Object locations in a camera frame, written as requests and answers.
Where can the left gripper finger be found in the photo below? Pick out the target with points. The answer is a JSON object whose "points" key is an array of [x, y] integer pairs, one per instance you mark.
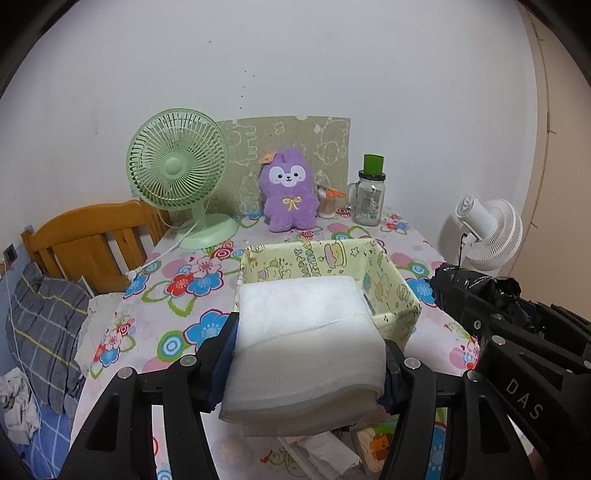
{"points": [[482, 304]]}

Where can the white towel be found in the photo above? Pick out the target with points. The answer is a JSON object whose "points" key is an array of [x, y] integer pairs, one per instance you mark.
{"points": [[308, 358]]}

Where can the cartoon tissue pack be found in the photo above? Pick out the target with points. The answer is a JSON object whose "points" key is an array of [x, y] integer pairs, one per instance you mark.
{"points": [[373, 443]]}

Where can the white standing fan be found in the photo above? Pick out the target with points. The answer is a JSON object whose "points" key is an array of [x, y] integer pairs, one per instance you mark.
{"points": [[495, 232]]}

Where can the crumpled white grey cloth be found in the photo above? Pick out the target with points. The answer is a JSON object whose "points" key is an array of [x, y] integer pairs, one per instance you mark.
{"points": [[19, 407]]}

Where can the yellow cartoon fabric storage box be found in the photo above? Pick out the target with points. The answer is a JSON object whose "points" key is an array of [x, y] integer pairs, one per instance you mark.
{"points": [[396, 309]]}

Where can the grey plaid pillow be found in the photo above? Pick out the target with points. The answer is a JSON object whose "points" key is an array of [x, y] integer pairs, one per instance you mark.
{"points": [[42, 328]]}

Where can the floral tablecloth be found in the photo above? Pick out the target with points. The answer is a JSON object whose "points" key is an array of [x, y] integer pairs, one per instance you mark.
{"points": [[172, 307]]}

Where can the glass mason jar green lid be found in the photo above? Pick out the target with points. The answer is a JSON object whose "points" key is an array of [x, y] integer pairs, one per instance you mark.
{"points": [[365, 197]]}

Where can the cotton swab jar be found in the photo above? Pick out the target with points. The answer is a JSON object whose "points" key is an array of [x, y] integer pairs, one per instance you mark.
{"points": [[328, 201]]}

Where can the green cartoon cardboard panel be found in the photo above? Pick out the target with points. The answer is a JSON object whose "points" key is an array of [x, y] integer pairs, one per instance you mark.
{"points": [[324, 141]]}

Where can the purple plush toy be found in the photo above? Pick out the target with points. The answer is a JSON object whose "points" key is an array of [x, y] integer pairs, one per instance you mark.
{"points": [[287, 185]]}

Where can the green desk fan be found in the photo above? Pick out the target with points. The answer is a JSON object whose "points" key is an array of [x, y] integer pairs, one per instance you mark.
{"points": [[176, 161]]}

